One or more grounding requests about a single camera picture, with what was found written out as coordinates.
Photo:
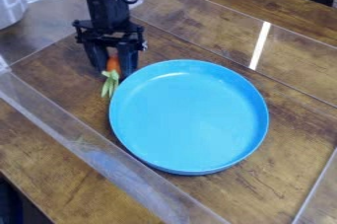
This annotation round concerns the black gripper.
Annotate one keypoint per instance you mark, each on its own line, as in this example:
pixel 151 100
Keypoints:
pixel 127 37

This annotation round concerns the orange toy carrot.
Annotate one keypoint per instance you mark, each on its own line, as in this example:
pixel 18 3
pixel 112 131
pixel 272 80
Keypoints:
pixel 112 74

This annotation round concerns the blue round tray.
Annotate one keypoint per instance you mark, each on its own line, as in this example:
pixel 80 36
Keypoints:
pixel 190 116

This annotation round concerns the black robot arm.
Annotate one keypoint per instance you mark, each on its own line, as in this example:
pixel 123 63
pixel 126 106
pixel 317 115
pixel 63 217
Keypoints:
pixel 110 13

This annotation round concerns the clear acrylic enclosure wall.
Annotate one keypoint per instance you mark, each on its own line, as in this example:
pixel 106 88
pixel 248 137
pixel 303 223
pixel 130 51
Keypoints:
pixel 63 157

